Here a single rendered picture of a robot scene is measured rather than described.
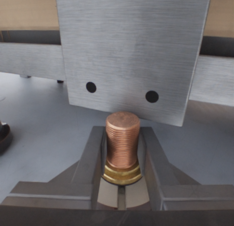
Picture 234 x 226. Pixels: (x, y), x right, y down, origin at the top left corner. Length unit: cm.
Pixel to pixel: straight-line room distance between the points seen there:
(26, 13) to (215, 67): 29
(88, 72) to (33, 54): 13
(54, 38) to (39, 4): 5
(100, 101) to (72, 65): 4
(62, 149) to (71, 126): 7
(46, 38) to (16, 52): 5
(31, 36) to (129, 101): 24
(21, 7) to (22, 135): 23
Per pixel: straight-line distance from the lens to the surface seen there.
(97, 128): 15
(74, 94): 18
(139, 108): 15
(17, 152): 33
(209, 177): 29
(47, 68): 27
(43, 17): 31
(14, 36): 37
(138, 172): 16
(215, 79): 20
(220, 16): 23
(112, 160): 16
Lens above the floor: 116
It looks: 28 degrees up
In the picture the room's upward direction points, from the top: 179 degrees counter-clockwise
